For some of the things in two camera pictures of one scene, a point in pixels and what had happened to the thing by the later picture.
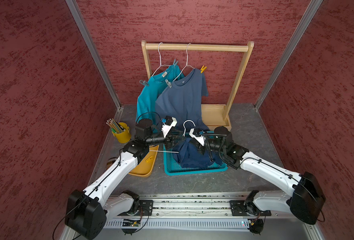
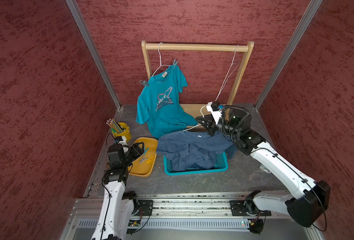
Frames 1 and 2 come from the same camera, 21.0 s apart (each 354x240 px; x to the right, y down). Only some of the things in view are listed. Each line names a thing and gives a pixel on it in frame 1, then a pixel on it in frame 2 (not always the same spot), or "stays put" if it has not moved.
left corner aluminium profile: x=78 y=15 stays put
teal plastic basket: x=172 y=167 stays put
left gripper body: x=168 y=141 -> x=131 y=155
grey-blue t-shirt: x=181 y=100 -> x=191 y=150
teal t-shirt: x=152 y=88 stays put
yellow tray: x=144 y=168 stays put
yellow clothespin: x=150 y=158 stays put
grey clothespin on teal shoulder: x=144 y=83 stays put
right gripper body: x=201 y=148 -> x=219 y=126
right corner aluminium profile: x=309 y=14 stays put
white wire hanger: x=184 y=125 -> x=233 y=68
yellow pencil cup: x=125 y=136 stays put
